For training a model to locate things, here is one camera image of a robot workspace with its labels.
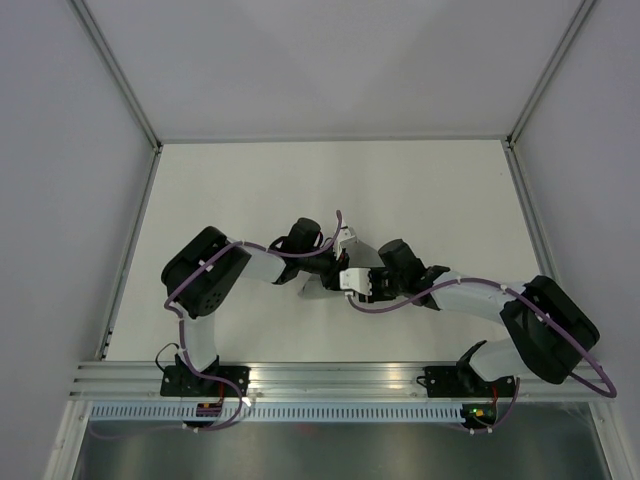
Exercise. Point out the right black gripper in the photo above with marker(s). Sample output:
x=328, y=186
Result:
x=376, y=296

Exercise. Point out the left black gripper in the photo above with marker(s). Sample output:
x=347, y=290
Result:
x=331, y=280

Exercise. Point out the grey cloth napkin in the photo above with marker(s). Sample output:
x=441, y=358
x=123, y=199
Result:
x=317, y=286

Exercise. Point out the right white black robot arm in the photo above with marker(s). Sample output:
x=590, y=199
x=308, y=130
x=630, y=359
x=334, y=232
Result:
x=546, y=330

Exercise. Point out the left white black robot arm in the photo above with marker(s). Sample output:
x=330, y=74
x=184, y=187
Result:
x=201, y=276

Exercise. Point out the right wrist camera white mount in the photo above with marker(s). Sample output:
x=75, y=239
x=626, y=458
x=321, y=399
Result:
x=356, y=283

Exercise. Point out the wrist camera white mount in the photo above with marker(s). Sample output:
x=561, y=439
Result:
x=356, y=283
x=346, y=237

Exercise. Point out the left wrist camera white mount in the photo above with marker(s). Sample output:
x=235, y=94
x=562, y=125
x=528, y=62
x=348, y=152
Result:
x=346, y=237

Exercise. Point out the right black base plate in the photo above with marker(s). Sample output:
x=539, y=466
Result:
x=448, y=381

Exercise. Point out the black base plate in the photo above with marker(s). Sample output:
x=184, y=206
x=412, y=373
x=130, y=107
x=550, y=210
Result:
x=179, y=381
x=448, y=381

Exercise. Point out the white slotted cable duct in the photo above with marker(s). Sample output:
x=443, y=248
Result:
x=280, y=412

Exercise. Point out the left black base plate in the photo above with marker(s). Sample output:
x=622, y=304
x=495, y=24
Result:
x=179, y=381

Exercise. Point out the aluminium front rail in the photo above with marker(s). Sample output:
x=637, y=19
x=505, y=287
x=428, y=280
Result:
x=272, y=382

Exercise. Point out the right aluminium frame post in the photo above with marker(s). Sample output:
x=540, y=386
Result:
x=576, y=23

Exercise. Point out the aluminium frame post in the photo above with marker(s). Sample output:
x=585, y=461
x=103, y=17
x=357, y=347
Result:
x=100, y=43
x=576, y=23

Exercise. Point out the left aluminium frame post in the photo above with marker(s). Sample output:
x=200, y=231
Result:
x=100, y=43

